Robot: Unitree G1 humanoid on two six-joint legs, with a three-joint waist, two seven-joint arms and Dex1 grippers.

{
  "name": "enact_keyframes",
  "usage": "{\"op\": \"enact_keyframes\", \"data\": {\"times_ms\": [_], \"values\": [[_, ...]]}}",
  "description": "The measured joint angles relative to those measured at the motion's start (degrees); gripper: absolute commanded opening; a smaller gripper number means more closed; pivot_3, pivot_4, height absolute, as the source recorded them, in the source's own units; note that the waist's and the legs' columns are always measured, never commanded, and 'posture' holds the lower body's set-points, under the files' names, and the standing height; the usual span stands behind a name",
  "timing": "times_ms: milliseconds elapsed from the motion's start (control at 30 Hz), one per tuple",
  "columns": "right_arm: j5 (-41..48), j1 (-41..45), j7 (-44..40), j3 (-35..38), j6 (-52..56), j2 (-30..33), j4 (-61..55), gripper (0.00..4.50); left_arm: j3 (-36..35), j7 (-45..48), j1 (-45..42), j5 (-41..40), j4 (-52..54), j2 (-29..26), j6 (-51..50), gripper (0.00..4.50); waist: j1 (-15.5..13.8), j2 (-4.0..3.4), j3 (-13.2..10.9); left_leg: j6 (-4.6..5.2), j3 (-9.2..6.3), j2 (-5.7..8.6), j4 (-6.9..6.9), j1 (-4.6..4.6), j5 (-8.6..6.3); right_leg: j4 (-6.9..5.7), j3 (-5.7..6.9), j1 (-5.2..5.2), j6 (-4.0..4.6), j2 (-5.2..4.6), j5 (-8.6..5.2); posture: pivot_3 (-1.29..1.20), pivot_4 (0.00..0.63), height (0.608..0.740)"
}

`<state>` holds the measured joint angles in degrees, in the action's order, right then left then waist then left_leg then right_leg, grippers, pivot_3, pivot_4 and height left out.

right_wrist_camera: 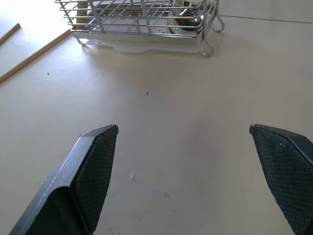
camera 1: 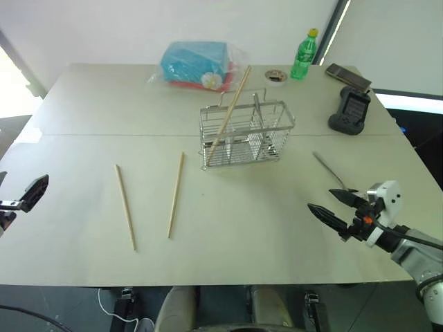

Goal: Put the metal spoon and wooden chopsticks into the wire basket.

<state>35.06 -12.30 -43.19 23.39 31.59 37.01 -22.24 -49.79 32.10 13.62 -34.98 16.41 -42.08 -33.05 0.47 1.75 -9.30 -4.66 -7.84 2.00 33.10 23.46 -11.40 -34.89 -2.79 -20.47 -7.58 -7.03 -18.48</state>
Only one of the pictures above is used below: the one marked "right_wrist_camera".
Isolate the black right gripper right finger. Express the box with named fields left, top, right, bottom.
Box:
left=249, top=123, right=313, bottom=235

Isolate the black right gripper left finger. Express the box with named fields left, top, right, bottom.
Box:
left=9, top=124, right=119, bottom=235

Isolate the white plastic drip tray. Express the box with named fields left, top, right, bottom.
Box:
left=71, top=29, right=205, bottom=55

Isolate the chrome wire cutlery rack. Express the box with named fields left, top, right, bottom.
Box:
left=54, top=0, right=225, bottom=57

